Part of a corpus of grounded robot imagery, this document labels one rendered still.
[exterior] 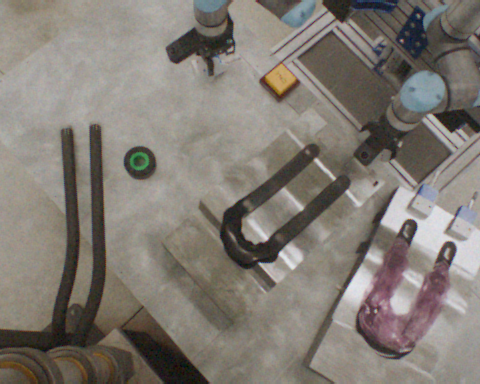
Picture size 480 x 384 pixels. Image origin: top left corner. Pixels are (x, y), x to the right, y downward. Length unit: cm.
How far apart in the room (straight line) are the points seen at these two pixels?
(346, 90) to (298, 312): 109
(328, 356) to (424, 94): 60
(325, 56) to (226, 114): 87
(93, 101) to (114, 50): 16
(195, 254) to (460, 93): 68
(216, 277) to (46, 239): 110
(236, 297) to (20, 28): 171
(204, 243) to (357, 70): 118
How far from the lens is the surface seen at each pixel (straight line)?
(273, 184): 139
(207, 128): 151
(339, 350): 133
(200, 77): 152
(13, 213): 239
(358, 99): 227
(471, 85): 126
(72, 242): 138
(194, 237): 137
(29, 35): 266
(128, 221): 146
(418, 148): 226
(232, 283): 136
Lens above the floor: 221
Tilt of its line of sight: 75 degrees down
